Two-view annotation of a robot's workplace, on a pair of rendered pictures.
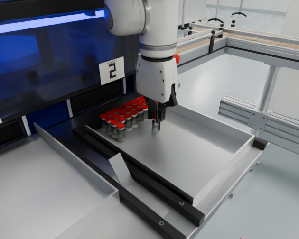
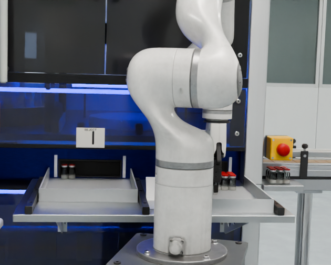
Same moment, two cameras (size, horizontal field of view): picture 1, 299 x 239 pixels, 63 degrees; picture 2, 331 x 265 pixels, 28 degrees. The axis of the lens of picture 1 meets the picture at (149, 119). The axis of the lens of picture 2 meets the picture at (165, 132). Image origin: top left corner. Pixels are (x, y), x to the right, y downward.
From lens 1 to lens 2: 1.47 m
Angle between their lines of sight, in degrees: 46
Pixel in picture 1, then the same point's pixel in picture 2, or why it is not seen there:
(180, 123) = (241, 196)
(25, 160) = (109, 183)
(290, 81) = not seen: outside the picture
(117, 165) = (151, 183)
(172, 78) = (218, 138)
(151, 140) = not seen: hidden behind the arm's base
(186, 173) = not seen: hidden behind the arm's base
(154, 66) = (208, 126)
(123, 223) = (128, 205)
